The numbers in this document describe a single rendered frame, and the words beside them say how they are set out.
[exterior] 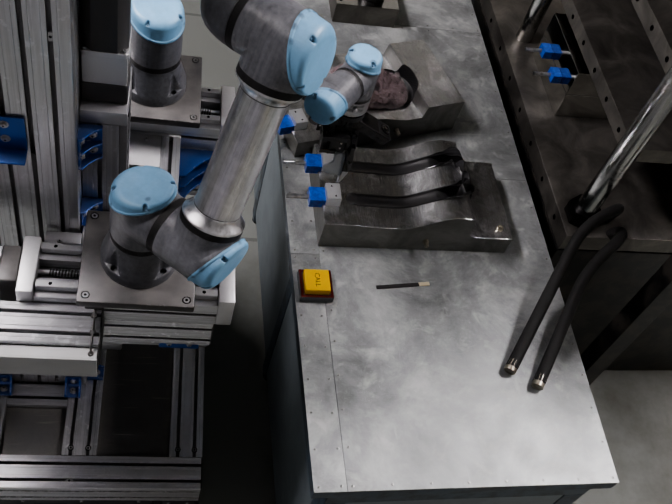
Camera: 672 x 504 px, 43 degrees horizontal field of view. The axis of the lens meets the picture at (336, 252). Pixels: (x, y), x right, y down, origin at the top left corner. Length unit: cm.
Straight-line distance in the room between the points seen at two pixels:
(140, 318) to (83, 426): 70
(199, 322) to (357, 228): 49
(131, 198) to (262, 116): 31
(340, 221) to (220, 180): 67
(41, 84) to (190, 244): 38
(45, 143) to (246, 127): 46
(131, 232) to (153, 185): 9
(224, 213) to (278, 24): 35
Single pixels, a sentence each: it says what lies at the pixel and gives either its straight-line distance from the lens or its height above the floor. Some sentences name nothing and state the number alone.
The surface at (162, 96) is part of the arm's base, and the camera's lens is 200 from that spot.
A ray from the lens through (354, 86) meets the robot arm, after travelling 174.
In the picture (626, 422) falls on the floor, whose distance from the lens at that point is 319.
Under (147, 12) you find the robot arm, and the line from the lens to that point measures 190.
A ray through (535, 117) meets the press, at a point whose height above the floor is 78.
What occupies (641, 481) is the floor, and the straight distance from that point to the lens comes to 311.
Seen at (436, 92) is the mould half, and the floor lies 91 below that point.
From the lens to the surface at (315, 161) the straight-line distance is 215.
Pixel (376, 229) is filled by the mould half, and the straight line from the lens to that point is 209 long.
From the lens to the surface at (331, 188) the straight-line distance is 208.
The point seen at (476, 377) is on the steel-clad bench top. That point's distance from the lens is 204.
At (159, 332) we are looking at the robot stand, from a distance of 186.
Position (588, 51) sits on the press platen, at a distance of 262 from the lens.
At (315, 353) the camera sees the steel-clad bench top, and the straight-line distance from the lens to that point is 195.
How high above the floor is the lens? 247
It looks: 52 degrees down
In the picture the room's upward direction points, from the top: 20 degrees clockwise
